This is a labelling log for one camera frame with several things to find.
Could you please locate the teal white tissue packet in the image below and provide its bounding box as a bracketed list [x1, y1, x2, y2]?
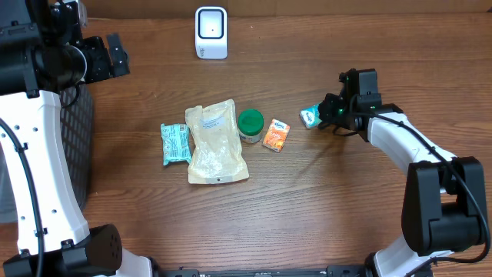
[300, 104, 321, 129]

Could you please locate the orange tissue packet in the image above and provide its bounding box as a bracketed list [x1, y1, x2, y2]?
[262, 118, 291, 152]

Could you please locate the teal snack packet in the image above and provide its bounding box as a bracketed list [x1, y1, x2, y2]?
[161, 124, 191, 166]

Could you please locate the green lid jar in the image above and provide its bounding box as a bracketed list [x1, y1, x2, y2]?
[238, 109, 264, 144]

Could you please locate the beige powder pouch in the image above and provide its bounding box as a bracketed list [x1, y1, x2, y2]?
[185, 99, 249, 185]

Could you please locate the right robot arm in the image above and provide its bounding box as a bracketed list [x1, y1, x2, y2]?
[318, 68, 491, 277]

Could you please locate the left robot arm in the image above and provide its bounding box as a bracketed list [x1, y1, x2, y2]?
[1, 0, 159, 276]

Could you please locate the white barcode scanner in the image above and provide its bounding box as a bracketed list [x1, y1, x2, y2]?
[195, 6, 228, 60]

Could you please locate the grey plastic mesh basket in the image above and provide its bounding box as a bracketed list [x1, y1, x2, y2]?
[0, 82, 95, 224]

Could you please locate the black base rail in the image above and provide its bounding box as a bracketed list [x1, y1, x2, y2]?
[152, 265, 377, 277]

